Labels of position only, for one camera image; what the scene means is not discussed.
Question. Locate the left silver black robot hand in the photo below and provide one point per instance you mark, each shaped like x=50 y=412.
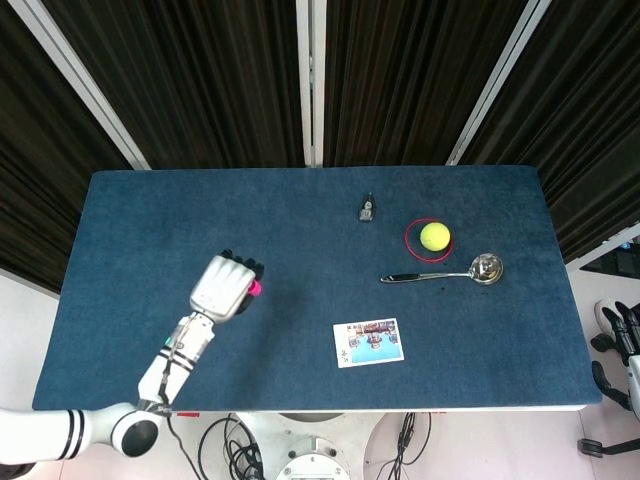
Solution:
x=222 y=287

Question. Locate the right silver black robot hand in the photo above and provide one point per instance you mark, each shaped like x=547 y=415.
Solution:
x=632 y=372

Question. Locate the pink plastic cup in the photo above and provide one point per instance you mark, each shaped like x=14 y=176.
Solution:
x=256 y=288

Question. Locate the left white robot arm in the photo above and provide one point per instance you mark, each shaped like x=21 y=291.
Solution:
x=162 y=372

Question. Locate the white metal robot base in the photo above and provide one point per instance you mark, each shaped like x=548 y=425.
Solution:
x=310 y=450

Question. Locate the black caster stand leg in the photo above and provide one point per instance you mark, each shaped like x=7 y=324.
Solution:
x=592 y=446

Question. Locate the blue velvet table cloth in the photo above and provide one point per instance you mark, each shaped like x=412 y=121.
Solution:
x=320 y=300

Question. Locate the red tape mark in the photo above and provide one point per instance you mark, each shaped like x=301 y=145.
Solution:
x=189 y=414

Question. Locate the illustrated postcard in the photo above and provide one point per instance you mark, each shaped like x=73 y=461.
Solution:
x=375 y=352

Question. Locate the dark pleated curtain panel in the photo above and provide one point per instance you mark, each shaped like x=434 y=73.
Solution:
x=40 y=175
x=410 y=85
x=200 y=85
x=590 y=125

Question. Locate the yellow tennis ball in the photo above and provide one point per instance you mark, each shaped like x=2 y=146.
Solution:
x=435 y=237

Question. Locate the white upright frame post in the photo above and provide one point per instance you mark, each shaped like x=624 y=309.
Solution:
x=310 y=85

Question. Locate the white slanted frame post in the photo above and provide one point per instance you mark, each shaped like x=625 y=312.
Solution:
x=80 y=82
x=492 y=85

